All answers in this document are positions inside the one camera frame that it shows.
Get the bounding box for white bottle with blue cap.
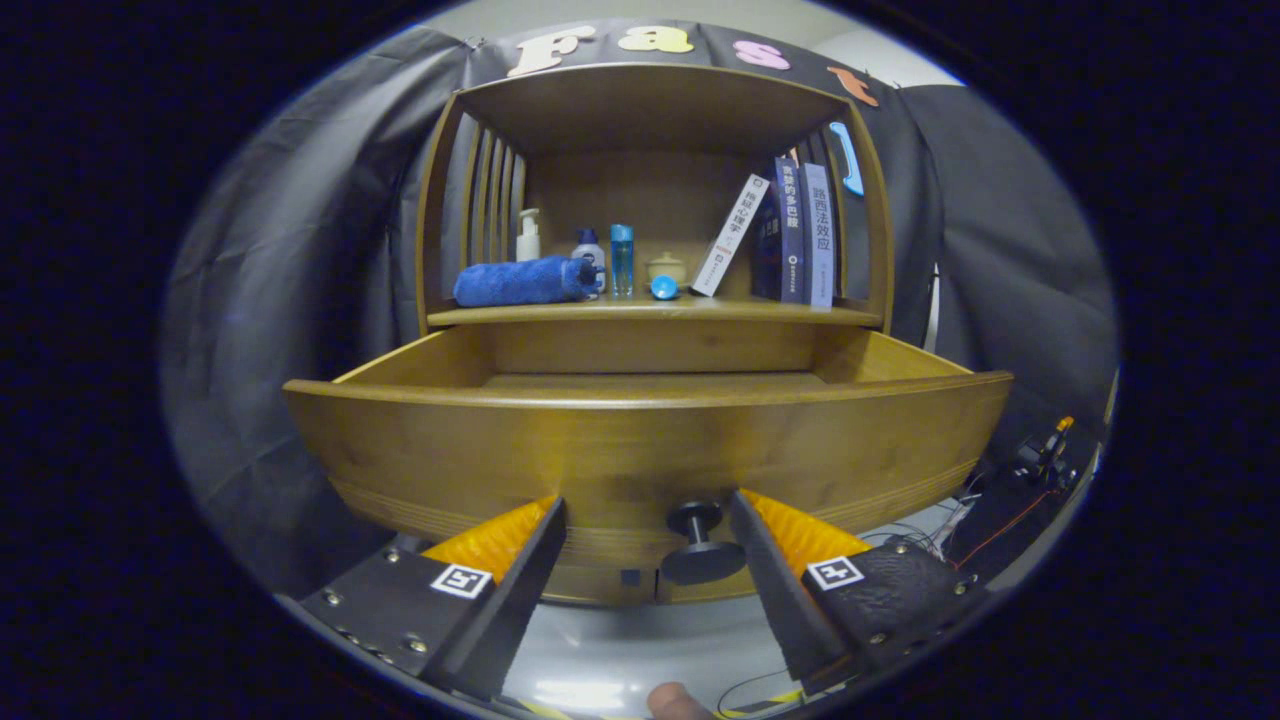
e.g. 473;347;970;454
571;228;608;299

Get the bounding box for pale blue book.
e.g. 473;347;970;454
800;163;836;308

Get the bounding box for blue folded towel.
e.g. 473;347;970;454
453;255;601;308

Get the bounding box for dark blue book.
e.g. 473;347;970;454
755;156;807;304

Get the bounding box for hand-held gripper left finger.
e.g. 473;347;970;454
298;495;569;701

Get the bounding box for clear blue bottle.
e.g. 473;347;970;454
610;224;635;298

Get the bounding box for wooden cabinet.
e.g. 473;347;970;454
415;62;896;606

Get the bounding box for wooden cabinet door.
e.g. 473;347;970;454
540;563;658;607
657;570;766;606

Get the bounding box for white book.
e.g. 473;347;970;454
690;174;771;298

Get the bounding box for red cable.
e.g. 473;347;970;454
950;487;1051;571

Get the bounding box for black clamp with orange tip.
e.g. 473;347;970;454
1005;415;1081;496

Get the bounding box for wooden drawer with black knob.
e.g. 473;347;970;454
282;325;1014;606

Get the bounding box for tangled floor cables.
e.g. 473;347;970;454
870;490;1001;561

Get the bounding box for wooden countertop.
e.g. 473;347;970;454
427;293;884;328

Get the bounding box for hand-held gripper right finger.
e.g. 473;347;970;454
728;488;991;696

